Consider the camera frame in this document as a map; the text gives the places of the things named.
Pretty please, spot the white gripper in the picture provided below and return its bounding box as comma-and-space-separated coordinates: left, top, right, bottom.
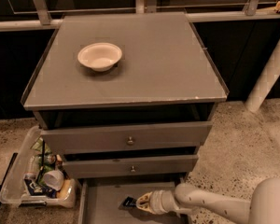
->
136, 190, 179, 215

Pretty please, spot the blue rxbar blueberry wrapper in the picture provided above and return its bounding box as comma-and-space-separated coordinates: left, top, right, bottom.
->
122, 197, 136, 207

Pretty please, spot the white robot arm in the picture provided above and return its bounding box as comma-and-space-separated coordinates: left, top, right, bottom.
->
136, 178, 280, 224

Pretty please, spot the grey open bottom drawer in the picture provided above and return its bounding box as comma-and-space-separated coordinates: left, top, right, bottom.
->
77, 175, 192, 224

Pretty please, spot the grey middle drawer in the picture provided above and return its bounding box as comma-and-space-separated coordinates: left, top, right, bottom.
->
63, 155, 198, 178

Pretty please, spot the grey top drawer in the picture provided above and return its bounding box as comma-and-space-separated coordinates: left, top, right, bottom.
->
41, 121, 212, 155

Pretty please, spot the grey drawer cabinet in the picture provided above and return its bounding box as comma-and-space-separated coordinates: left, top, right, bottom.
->
21, 12, 230, 181

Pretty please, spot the round metal top knob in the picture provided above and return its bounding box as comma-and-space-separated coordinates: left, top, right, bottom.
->
126, 136, 134, 146

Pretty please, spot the yellow sponge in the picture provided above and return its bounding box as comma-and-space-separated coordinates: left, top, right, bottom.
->
57, 179, 71, 199

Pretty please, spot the white paper cup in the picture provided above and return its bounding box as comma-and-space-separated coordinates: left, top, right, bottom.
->
43, 170, 64, 191

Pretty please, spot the drink can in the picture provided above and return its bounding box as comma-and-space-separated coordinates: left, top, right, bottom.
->
38, 154, 56, 165

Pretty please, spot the clear plastic storage bin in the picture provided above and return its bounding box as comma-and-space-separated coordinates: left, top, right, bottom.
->
0, 126, 77, 208

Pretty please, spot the blue snack packet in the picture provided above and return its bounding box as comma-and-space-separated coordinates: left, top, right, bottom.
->
24, 179, 57, 198

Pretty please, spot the green chip bag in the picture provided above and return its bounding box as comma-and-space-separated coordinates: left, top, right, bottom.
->
31, 137, 51, 154

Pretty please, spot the white paper bowl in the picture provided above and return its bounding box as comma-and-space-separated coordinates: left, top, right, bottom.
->
77, 43, 122, 72

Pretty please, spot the white diagonal post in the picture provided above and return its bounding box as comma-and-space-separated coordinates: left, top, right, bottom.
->
245, 39, 280, 113

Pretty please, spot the metal railing frame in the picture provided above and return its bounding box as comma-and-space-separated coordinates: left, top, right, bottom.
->
0, 0, 280, 32

